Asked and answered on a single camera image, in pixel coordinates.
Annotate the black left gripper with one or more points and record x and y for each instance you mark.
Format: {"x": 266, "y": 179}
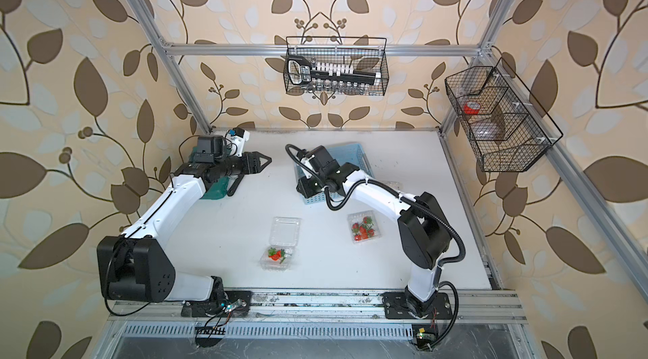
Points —
{"x": 254, "y": 166}

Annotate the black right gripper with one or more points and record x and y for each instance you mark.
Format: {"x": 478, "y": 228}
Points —
{"x": 305, "y": 191}

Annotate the clear clamshell container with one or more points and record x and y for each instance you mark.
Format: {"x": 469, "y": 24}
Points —
{"x": 357, "y": 216}
{"x": 284, "y": 234}
{"x": 393, "y": 185}

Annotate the strawberry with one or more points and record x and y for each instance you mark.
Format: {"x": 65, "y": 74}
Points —
{"x": 277, "y": 255}

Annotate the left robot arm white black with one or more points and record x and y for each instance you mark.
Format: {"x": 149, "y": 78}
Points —
{"x": 134, "y": 266}

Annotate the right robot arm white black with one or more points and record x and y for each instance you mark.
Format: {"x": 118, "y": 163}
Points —
{"x": 427, "y": 239}

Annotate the light blue perforated plastic basket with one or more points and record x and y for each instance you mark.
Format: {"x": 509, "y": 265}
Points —
{"x": 346, "y": 153}

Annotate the green tool case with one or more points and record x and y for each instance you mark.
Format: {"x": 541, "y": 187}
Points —
{"x": 218, "y": 190}

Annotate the black white tool set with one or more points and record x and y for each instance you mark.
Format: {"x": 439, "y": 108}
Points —
{"x": 305, "y": 72}

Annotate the red tape roll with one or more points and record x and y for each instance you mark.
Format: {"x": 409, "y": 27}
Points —
{"x": 471, "y": 108}

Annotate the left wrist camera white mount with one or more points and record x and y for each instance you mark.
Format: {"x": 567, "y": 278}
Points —
{"x": 212, "y": 149}

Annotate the green pipe wrench black handle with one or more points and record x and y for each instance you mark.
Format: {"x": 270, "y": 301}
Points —
{"x": 235, "y": 185}

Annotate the black wire basket back wall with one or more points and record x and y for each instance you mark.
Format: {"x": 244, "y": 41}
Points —
{"x": 369, "y": 52}

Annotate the black wire basket wall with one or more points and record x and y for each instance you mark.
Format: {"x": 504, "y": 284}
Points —
{"x": 514, "y": 128}
{"x": 369, "y": 52}

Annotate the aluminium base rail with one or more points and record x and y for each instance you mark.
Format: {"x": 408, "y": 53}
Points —
{"x": 320, "y": 314}

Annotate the aluminium frame post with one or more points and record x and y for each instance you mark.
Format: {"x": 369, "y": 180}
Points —
{"x": 153, "y": 35}

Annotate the black wire basket right wall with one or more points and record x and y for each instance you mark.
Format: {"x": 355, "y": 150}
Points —
{"x": 514, "y": 128}

